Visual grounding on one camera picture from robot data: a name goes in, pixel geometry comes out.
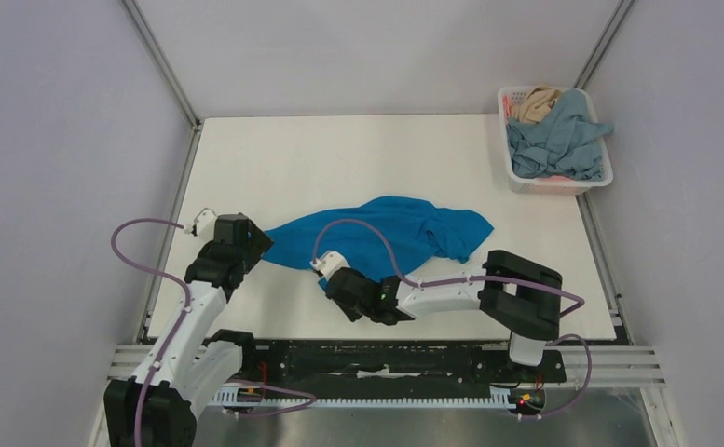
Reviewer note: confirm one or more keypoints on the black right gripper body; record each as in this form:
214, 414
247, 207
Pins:
339, 291

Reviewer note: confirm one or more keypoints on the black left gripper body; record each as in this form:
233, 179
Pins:
257, 244

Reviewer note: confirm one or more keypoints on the blue t-shirt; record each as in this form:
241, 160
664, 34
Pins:
416, 230

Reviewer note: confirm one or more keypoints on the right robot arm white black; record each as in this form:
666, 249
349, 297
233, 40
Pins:
517, 293

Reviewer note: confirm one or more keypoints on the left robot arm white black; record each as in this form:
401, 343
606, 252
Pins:
161, 402

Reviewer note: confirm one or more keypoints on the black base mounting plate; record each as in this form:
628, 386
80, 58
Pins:
374, 387

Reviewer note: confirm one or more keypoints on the white plastic laundry basket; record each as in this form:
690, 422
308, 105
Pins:
576, 188

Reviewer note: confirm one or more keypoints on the grey-blue t-shirt in basket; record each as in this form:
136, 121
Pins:
565, 143

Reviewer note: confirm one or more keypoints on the beige t-shirt in basket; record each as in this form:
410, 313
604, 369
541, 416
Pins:
536, 104

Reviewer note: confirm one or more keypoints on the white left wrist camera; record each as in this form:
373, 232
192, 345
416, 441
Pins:
203, 225

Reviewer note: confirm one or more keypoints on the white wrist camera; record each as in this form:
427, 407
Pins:
203, 225
329, 263

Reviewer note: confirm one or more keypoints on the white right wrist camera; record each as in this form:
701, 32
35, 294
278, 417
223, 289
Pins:
329, 263

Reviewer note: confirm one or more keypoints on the white slotted cable duct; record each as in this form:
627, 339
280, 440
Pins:
231, 396

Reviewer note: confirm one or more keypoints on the aluminium frame rail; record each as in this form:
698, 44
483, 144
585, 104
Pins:
603, 366

